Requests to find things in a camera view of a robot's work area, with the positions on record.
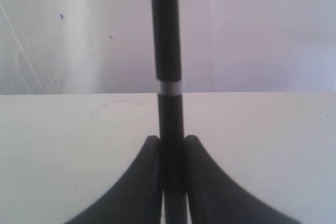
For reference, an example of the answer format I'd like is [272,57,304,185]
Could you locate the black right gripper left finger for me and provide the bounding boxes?
[68,136,162,223]

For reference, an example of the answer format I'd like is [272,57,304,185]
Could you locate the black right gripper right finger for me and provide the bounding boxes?
[184,135,297,223]

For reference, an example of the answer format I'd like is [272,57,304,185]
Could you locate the black paintbrush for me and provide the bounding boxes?
[152,0,187,223]

